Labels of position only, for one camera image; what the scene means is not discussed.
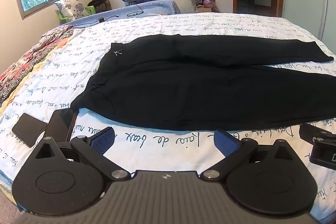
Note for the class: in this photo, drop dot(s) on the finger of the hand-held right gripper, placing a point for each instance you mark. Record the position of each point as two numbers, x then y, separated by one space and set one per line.
308 132

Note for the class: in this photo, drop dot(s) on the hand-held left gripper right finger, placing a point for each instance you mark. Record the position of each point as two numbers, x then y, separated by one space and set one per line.
225 141

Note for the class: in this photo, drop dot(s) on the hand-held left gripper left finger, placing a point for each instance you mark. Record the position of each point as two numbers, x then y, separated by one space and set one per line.
103 138

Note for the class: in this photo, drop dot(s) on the black pants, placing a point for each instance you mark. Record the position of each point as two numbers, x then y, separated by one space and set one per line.
183 82

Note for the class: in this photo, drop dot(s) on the black phone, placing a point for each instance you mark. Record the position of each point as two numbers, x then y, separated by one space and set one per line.
60 123
29 129

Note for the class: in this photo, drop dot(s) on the white script-printed quilt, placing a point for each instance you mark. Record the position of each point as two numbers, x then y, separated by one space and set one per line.
157 140

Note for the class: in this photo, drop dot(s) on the floral patterned blanket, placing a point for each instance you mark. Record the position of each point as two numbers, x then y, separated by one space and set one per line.
23 66

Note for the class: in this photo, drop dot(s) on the green plastic chair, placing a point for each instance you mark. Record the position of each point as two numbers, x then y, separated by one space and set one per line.
90 9

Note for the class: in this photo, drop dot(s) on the black bag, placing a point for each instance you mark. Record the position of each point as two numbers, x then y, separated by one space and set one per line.
101 3

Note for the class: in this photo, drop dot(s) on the cardboard box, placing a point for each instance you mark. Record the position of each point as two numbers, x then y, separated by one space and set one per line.
208 6

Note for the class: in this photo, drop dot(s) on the floral pillow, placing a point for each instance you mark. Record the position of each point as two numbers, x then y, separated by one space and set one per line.
71 5

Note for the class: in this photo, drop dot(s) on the blue dotted blanket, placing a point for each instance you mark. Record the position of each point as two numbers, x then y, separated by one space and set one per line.
157 7

